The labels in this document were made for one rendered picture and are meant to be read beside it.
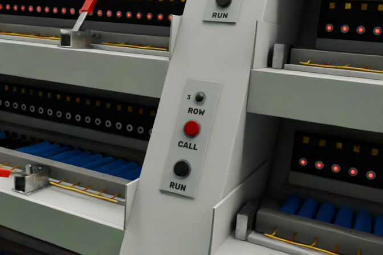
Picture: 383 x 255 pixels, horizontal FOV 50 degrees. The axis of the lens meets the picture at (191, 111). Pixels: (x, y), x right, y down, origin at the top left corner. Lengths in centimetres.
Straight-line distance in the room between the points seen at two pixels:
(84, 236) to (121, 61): 20
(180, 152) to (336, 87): 17
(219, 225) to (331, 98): 16
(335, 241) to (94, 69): 34
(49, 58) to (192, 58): 20
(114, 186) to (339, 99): 28
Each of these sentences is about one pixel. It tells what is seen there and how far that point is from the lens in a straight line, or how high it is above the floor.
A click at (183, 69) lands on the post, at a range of 46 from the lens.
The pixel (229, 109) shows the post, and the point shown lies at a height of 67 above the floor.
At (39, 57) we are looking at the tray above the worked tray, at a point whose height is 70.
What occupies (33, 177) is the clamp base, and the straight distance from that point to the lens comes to 55.
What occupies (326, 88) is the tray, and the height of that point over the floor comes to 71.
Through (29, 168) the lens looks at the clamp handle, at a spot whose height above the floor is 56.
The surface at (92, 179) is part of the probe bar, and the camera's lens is 54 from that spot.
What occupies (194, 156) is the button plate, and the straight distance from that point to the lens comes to 43.
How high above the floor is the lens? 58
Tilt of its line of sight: 10 degrees up
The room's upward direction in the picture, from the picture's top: 14 degrees clockwise
